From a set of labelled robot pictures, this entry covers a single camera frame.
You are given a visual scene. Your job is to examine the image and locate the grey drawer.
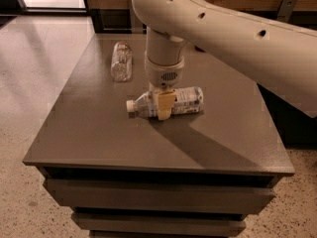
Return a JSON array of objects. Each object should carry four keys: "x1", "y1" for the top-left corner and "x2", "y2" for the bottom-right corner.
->
[
  {"x1": 72, "y1": 213, "x2": 246, "y2": 237},
  {"x1": 46, "y1": 178, "x2": 274, "y2": 214}
]

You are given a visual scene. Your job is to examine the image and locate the lower grey drawer front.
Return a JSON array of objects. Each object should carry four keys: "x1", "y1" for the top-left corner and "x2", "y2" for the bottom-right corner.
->
[{"x1": 72, "y1": 213, "x2": 246, "y2": 237}]

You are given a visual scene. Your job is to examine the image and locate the grey drawer cabinet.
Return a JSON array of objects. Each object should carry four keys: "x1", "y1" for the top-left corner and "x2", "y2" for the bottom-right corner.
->
[{"x1": 24, "y1": 35, "x2": 294, "y2": 238}]

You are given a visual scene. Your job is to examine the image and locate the upper grey drawer front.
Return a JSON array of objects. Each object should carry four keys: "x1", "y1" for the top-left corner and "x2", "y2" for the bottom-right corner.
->
[{"x1": 46, "y1": 178, "x2": 274, "y2": 214}]

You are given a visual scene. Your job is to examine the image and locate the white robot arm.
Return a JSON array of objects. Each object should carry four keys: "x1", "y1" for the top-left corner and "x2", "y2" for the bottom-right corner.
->
[{"x1": 132, "y1": 0, "x2": 317, "y2": 118}]

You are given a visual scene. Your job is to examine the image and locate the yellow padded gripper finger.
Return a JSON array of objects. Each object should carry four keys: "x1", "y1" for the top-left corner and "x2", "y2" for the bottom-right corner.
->
[
  {"x1": 158, "y1": 91, "x2": 176, "y2": 120},
  {"x1": 149, "y1": 83, "x2": 159, "y2": 117}
]

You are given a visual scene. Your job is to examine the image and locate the right grey metal bracket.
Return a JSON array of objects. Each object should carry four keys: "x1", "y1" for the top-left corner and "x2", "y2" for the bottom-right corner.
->
[{"x1": 276, "y1": 0, "x2": 298, "y2": 23}]

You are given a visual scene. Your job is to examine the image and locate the blue label plastic water bottle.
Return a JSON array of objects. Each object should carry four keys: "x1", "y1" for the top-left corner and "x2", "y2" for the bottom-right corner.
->
[{"x1": 126, "y1": 86, "x2": 204, "y2": 118}]

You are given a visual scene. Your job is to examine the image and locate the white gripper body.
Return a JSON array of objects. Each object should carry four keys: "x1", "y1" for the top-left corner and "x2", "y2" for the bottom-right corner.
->
[{"x1": 145, "y1": 54, "x2": 185, "y2": 90}]

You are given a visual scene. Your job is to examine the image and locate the clear crinkled plastic bottle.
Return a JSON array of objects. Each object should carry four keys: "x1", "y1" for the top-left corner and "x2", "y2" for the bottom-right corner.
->
[{"x1": 111, "y1": 41, "x2": 133, "y2": 82}]

